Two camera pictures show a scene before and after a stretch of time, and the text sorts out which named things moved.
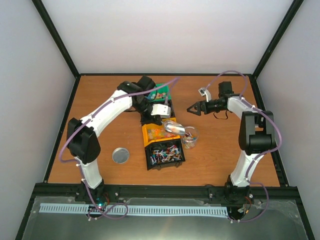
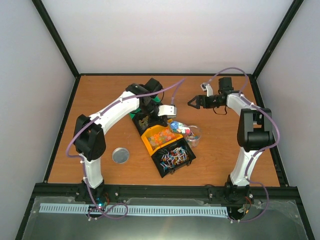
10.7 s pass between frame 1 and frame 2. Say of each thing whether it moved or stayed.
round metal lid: stayed
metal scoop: moved
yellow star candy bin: stayed
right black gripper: moved
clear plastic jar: moved
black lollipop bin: moved
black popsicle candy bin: moved
